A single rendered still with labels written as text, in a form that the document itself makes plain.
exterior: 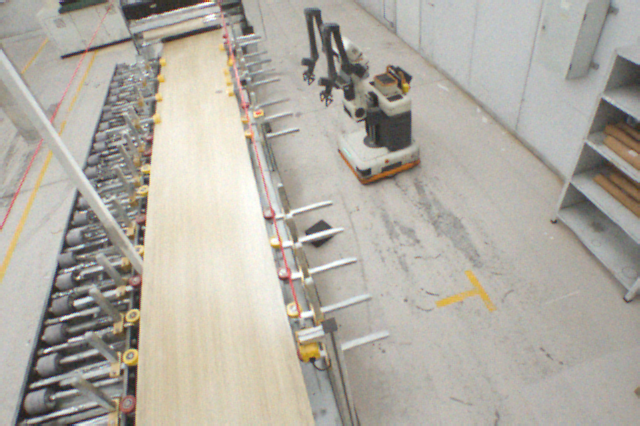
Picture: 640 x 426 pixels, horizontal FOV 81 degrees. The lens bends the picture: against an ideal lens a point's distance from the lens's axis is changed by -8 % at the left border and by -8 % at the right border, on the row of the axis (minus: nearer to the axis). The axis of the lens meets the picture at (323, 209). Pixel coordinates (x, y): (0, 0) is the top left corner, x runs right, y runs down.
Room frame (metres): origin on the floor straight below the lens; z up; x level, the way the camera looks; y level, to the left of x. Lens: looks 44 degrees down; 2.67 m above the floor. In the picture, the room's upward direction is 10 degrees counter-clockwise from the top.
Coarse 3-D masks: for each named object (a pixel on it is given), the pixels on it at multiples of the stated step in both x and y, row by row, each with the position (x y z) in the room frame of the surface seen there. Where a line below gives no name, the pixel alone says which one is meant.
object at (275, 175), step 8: (248, 96) 3.92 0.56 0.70; (264, 152) 2.85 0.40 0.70; (272, 152) 2.82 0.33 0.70; (272, 176) 2.50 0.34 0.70; (280, 200) 2.21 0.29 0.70; (288, 200) 2.19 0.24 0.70; (280, 208) 2.12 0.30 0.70; (288, 232) 1.87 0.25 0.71; (296, 232) 1.87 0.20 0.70; (296, 264) 1.59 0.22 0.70; (304, 288) 1.40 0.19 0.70; (320, 304) 1.27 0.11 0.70; (312, 320) 1.18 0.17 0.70; (320, 344) 1.03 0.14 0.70; (328, 368) 0.88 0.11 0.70; (328, 376) 0.84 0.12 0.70; (336, 384) 0.80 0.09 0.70; (336, 392) 0.76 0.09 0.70; (336, 400) 0.72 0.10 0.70; (344, 416) 0.63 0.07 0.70; (344, 424) 0.60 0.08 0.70; (360, 424) 0.59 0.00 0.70
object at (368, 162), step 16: (352, 144) 3.32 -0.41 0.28; (368, 144) 3.29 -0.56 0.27; (416, 144) 3.15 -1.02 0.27; (352, 160) 3.13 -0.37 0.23; (368, 160) 3.02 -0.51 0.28; (384, 160) 3.01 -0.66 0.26; (400, 160) 3.04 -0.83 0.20; (416, 160) 3.10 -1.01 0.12; (368, 176) 2.96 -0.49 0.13; (384, 176) 3.00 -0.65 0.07
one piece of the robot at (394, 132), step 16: (368, 96) 3.31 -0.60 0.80; (384, 96) 3.23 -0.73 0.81; (400, 96) 3.19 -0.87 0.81; (384, 112) 3.17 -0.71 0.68; (400, 112) 3.09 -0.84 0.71; (368, 128) 3.41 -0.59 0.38; (384, 128) 3.15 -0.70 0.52; (400, 128) 3.09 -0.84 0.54; (384, 144) 3.16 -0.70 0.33; (400, 144) 3.09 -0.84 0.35
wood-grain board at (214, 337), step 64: (192, 64) 4.58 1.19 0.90; (192, 128) 3.13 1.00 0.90; (192, 192) 2.24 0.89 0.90; (256, 192) 2.11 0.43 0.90; (192, 256) 1.63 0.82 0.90; (256, 256) 1.54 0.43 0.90; (192, 320) 1.17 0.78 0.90; (256, 320) 1.11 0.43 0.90; (192, 384) 0.82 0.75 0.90; (256, 384) 0.78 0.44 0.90
